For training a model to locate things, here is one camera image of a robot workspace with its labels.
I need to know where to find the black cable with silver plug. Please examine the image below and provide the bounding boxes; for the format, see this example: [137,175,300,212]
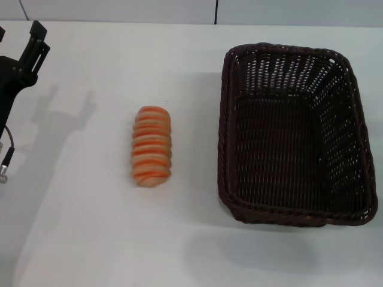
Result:
[0,125,16,184]

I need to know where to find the dark brown wicker basket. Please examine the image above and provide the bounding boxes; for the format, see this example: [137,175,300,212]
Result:
[217,42,378,228]

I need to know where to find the orange striped spiral bread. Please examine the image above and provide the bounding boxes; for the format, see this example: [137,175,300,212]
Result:
[130,105,174,188]

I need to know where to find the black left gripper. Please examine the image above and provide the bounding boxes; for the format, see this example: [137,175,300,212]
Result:
[0,20,51,141]

